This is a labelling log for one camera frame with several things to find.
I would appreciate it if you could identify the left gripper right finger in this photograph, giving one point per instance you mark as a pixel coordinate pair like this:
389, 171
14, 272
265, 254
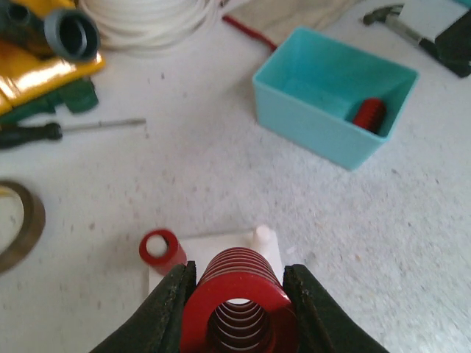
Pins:
323, 324

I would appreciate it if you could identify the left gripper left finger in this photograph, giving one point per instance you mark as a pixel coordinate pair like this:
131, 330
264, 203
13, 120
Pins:
156, 326

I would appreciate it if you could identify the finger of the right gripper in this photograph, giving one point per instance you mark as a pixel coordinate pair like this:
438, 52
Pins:
453, 46

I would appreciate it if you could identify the large red spring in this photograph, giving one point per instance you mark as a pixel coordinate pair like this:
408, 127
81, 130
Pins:
161, 251
248, 315

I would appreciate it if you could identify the brown tape roll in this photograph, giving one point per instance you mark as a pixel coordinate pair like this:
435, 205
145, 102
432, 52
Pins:
32, 226

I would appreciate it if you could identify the small claw hammer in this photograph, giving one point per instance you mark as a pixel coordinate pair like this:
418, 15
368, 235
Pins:
389, 17

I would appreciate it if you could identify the red springs in tray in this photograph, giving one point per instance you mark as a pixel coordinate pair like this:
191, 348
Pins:
370, 114

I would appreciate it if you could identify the blue plastic tray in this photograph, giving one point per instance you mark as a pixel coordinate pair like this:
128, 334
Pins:
312, 86

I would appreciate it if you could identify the beige work glove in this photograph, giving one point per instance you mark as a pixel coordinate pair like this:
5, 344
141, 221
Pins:
271, 22

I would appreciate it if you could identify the black yellow screwdriver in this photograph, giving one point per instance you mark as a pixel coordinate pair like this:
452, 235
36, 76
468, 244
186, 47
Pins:
16, 135

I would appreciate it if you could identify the yellow parts bin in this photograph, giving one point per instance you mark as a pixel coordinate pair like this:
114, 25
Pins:
33, 85

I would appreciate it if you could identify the black pipe fitting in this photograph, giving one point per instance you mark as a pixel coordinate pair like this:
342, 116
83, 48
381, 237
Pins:
65, 32

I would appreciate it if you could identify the white peg base plate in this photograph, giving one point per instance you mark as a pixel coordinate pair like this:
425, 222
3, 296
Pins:
254, 252

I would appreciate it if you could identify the white cable spool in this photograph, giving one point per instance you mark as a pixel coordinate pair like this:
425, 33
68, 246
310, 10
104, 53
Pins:
143, 27

